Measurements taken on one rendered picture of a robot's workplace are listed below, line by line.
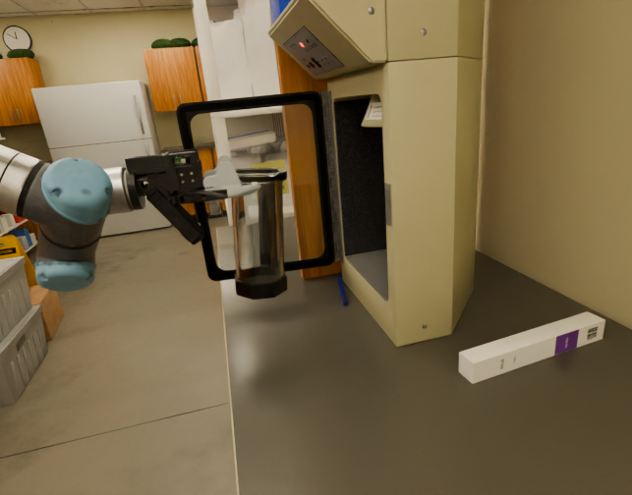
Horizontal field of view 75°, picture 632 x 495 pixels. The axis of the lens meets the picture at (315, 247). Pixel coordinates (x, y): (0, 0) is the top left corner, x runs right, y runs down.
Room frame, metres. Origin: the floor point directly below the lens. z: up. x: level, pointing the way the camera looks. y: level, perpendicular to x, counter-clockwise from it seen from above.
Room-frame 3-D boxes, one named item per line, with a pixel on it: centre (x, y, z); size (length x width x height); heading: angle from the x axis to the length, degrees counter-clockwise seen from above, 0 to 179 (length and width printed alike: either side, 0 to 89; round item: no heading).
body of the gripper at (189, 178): (0.70, 0.24, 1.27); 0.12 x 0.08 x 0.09; 102
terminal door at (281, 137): (0.91, 0.11, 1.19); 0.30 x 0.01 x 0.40; 96
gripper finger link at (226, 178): (0.67, 0.13, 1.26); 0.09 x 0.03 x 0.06; 78
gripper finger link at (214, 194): (0.68, 0.18, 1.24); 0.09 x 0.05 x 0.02; 78
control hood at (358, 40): (0.77, -0.04, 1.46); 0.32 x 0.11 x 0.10; 12
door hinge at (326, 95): (0.93, -0.05, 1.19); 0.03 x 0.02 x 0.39; 12
